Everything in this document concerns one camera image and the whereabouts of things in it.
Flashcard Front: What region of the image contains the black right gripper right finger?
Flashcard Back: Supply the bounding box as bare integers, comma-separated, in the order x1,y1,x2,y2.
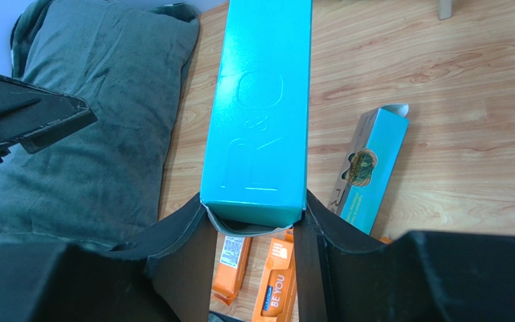
294,193,515,321

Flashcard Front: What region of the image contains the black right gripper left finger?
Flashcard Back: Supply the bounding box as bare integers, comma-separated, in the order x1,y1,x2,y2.
0,196,217,321

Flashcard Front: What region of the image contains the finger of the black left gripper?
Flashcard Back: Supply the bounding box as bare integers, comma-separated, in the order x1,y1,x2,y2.
0,75,97,163

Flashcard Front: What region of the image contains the orange toothpaste box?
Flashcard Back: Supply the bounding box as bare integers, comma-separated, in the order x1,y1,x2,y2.
211,236,252,306
380,237,394,244
251,229,297,322

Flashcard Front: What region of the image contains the silver teal Oral toothpaste box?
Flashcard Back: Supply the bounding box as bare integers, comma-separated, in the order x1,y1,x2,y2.
200,1,313,237

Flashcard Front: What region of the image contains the wooden two-tier shelf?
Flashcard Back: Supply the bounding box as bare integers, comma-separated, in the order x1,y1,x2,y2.
437,0,453,20

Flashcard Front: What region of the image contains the dark green pillow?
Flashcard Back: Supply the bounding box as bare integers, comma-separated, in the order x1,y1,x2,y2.
0,1,200,249

